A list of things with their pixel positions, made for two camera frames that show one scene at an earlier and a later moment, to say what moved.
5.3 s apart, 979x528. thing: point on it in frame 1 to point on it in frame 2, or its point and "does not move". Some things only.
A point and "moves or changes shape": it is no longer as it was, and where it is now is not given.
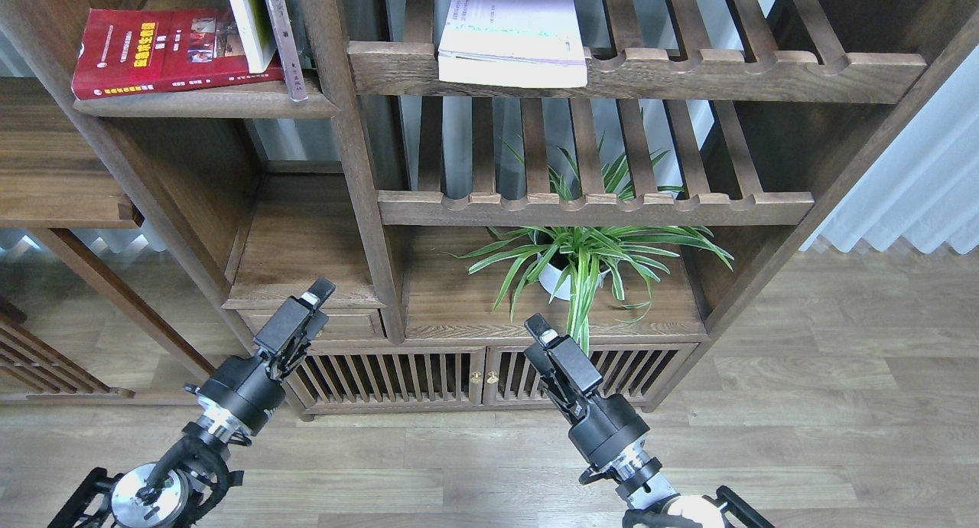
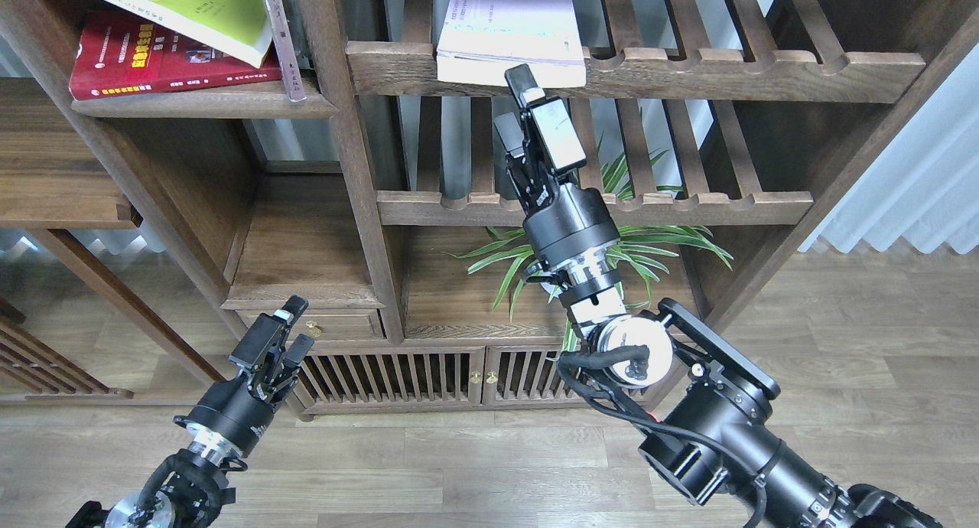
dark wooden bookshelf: x=454 y=157 does not move
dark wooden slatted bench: x=39 y=369 does not move
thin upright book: x=277 y=9 does not move
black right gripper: x=603 y=425 to x=563 y=217
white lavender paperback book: x=503 y=32 does not move
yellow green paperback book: x=254 y=21 moves or changes shape
